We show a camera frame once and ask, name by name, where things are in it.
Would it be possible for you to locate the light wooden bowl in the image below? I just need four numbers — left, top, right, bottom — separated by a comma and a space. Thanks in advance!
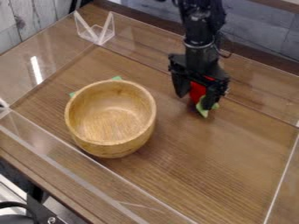
64, 80, 156, 158

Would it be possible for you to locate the green mat under bowl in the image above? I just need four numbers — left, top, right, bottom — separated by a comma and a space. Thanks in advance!
69, 76, 123, 98

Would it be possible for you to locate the red plush fruit green stem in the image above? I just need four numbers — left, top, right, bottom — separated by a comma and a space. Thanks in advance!
189, 76, 220, 118

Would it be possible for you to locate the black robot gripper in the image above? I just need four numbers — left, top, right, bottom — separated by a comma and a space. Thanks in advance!
168, 53, 230, 110

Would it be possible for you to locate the black metal bracket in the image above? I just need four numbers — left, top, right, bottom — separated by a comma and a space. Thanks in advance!
27, 195, 68, 224

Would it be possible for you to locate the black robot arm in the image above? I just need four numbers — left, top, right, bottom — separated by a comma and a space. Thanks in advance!
168, 0, 230, 115

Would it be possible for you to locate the clear acrylic tray enclosure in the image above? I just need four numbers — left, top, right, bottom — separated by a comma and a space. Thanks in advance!
0, 8, 299, 224

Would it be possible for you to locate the black cable at corner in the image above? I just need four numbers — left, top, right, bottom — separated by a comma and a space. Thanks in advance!
0, 200, 40, 224

